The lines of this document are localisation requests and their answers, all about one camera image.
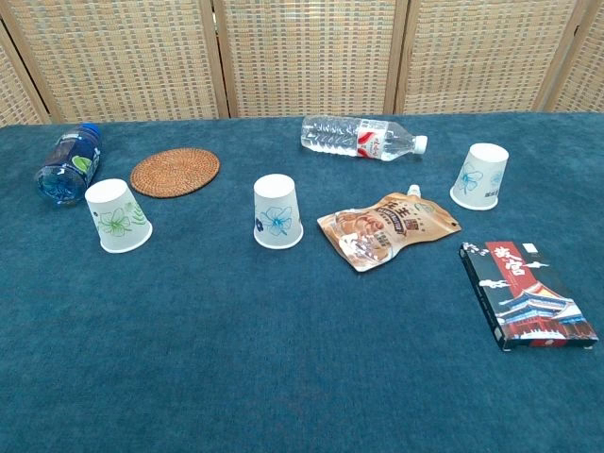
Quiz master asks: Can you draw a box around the white cup dark blue flower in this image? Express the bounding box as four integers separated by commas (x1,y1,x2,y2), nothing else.
252,173,305,250

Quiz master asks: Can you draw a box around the brown spouted food pouch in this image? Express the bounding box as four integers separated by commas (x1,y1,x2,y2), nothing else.
316,184,462,274

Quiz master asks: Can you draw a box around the clear water bottle red label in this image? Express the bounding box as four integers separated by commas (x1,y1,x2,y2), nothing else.
300,115,429,163

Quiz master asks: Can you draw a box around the round woven rattan coaster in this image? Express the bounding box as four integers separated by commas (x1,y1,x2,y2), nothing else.
129,147,222,199

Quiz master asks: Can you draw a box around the blue velvet tablecloth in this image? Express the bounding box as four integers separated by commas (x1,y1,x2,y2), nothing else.
0,110,604,453

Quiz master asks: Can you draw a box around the blue plastic drink bottle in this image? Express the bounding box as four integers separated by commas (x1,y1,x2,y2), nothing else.
33,123,104,208

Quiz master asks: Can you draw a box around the woven folding screen panel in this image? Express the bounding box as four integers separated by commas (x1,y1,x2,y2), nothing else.
210,0,410,119
394,0,592,116
0,23,51,127
532,0,604,114
0,0,232,125

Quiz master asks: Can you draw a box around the black red palace box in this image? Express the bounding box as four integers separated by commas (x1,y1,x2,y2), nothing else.
457,241,599,354

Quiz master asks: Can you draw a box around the white cup green flower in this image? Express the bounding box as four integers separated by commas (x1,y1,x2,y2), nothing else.
84,177,154,255

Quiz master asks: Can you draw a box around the white cup light blue flower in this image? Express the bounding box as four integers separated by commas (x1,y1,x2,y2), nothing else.
449,143,511,211

